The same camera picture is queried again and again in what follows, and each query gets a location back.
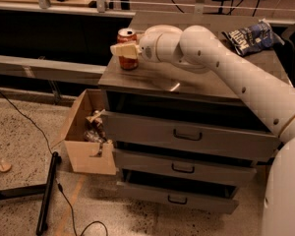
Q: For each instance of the white paper bowl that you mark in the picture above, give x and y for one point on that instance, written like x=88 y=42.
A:
x=163 y=28

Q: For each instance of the black stand leg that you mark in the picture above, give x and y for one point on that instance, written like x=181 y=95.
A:
x=42 y=189

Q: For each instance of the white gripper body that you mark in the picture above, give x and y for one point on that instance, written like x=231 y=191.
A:
x=147 y=48

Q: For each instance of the red coke can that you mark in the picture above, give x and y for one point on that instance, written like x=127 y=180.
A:
x=125 y=35

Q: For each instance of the top grey drawer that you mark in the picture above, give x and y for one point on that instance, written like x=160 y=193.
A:
x=192 y=137

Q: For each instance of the cardboard box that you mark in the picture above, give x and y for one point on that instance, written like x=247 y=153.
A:
x=86 y=155

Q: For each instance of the grey drawer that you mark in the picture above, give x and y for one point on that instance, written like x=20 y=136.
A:
x=175 y=198
x=183 y=168
x=192 y=137

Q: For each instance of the middle grey drawer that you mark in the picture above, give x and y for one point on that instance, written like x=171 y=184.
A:
x=183 y=168

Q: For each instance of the grey drawer cabinet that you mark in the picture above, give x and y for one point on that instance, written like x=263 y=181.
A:
x=160 y=90

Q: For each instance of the bottom grey drawer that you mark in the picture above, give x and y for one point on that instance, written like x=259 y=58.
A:
x=175 y=198

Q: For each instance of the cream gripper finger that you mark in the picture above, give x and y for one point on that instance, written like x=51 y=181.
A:
x=129 y=50

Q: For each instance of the trash in cardboard box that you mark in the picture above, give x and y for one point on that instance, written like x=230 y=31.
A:
x=94 y=128

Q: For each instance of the blue chip bag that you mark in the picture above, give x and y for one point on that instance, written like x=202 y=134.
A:
x=253 y=39

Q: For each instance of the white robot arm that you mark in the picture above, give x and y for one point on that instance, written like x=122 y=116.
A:
x=269 y=98

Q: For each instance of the small wooden floor stand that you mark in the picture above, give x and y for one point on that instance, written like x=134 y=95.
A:
x=5 y=166

